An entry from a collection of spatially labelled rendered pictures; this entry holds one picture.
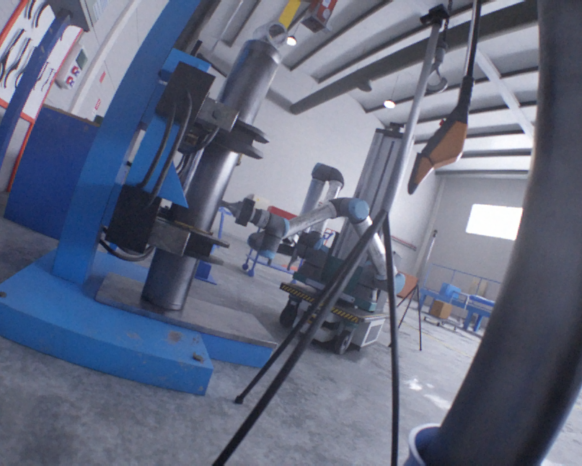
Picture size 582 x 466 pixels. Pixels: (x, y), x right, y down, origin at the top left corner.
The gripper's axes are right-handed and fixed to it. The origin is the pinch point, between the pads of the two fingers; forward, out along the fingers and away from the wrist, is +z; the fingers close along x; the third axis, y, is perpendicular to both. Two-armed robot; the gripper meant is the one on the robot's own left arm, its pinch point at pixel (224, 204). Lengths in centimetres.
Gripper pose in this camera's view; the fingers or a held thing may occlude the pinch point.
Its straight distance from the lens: 154.2
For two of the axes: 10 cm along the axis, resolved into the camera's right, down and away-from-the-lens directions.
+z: -8.5, -3.3, -4.2
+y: 4.0, 1.2, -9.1
